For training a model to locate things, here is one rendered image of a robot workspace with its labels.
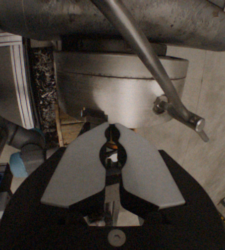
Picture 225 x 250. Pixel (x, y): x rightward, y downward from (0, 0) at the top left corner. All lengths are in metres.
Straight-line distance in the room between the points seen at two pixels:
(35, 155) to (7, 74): 0.94
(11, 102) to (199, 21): 1.30
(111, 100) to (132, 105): 0.04
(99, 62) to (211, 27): 0.20
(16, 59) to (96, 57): 1.05
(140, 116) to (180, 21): 0.16
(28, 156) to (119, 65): 0.34
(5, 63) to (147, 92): 1.16
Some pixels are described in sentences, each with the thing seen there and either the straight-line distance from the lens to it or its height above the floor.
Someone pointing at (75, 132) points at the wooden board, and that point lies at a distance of 0.65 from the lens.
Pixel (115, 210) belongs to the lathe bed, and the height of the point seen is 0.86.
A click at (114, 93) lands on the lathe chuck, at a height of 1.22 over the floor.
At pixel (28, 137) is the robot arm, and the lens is 0.52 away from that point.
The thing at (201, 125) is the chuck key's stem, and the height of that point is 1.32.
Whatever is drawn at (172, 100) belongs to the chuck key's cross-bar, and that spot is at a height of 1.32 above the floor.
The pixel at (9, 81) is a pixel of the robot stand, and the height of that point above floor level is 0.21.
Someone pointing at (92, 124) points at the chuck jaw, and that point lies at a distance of 0.30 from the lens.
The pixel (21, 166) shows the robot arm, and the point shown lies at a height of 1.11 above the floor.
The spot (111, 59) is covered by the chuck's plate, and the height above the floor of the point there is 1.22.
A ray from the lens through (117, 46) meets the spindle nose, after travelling 0.28.
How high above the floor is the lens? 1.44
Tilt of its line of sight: 55 degrees down
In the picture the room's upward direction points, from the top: 145 degrees clockwise
